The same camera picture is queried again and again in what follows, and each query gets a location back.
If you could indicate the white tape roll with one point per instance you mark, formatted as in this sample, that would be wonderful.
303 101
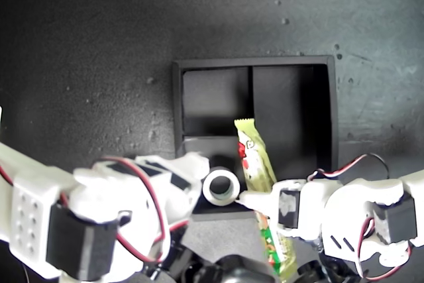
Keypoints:
206 193

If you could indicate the green printed snack bar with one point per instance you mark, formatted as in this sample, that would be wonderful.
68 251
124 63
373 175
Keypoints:
255 157

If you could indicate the black compartment tray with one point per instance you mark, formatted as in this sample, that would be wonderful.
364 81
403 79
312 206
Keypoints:
291 114

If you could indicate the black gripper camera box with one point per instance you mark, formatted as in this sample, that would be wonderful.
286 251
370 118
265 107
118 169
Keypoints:
238 269
331 269

